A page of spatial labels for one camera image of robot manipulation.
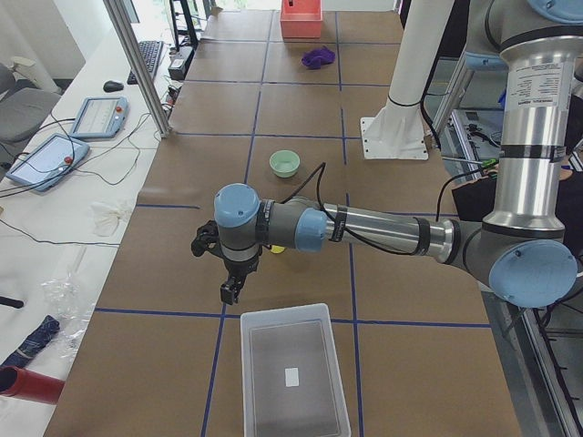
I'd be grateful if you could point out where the dark blue folded umbrella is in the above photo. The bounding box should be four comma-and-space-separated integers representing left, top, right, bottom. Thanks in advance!
1, 315, 60, 369

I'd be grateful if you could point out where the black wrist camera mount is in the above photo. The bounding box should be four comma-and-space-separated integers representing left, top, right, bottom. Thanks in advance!
190, 220, 222, 258

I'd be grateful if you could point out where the aluminium frame post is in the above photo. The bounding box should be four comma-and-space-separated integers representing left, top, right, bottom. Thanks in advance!
103, 0, 171, 138

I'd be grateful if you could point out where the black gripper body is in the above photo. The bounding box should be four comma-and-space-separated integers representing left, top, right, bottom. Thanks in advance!
221, 248, 261, 277

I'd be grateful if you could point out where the red cylinder tube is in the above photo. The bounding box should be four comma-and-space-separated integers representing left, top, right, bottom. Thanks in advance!
1, 366, 65, 405

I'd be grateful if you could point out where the white crumpled cloth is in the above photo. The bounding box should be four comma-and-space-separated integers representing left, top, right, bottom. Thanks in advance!
90, 201, 133, 237

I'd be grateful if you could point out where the black keyboard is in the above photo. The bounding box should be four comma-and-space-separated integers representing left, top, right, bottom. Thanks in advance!
138, 40, 165, 79

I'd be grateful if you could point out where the yellow plastic cup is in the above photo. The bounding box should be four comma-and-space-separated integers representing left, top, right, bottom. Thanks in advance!
270, 245, 285, 254

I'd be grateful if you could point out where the black small box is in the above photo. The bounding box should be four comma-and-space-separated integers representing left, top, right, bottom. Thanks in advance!
168, 46, 194, 81

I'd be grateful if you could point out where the black computer mouse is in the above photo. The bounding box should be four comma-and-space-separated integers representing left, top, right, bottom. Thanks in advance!
103, 80, 124, 93

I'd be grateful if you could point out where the pink plastic bin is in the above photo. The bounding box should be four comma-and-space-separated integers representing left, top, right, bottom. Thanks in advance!
280, 0, 323, 38

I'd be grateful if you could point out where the person in black shirt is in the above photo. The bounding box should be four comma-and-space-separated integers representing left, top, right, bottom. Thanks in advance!
453, 168, 582, 257

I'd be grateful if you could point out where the clear plastic storage box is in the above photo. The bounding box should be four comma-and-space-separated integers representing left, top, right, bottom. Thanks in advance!
240, 303, 352, 436

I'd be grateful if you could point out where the clear crumpled plastic bag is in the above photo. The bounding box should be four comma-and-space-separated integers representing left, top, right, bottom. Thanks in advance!
41, 271, 96, 362

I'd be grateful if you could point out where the purple cloth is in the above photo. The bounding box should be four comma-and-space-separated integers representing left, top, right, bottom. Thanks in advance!
302, 46, 336, 70

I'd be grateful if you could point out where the blue teach pendant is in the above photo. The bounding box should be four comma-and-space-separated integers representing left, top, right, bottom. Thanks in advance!
5, 134, 90, 192
69, 97, 128, 140

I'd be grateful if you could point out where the far blue teach pendant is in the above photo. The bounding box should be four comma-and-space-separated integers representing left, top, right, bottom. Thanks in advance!
69, 97, 128, 140

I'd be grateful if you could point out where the white label in box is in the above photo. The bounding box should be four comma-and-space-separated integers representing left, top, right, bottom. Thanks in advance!
284, 367, 300, 388

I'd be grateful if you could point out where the grey office chair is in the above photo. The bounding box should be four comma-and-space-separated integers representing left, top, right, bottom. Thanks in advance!
1, 64, 60, 170

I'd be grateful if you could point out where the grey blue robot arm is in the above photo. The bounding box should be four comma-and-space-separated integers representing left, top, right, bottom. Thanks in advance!
210, 1, 582, 308

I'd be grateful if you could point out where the green plastic bowl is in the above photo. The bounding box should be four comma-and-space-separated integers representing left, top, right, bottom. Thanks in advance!
269, 150, 301, 178

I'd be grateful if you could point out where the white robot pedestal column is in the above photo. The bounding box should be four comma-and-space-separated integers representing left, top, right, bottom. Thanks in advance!
361, 0, 455, 160

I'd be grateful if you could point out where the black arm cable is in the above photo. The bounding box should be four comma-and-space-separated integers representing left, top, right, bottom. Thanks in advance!
278, 161, 502, 256

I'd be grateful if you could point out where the near blue teach pendant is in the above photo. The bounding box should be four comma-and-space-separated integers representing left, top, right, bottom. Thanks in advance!
5, 134, 90, 192

